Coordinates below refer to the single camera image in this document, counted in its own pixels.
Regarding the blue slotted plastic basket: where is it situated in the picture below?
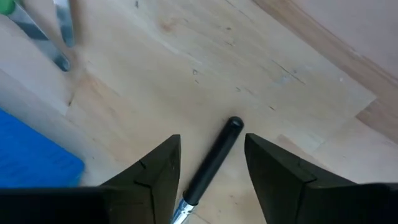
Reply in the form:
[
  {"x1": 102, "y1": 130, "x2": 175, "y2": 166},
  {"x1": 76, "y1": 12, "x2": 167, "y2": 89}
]
[{"x1": 0, "y1": 107, "x2": 86, "y2": 189}]

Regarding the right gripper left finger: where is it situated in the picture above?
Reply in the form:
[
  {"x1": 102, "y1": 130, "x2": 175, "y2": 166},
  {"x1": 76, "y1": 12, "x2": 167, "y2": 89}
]
[{"x1": 99, "y1": 134, "x2": 182, "y2": 224}]

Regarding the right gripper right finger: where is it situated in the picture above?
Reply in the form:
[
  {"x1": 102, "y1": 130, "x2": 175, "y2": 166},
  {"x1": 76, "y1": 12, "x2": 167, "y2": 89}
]
[{"x1": 244, "y1": 133, "x2": 317, "y2": 224}]

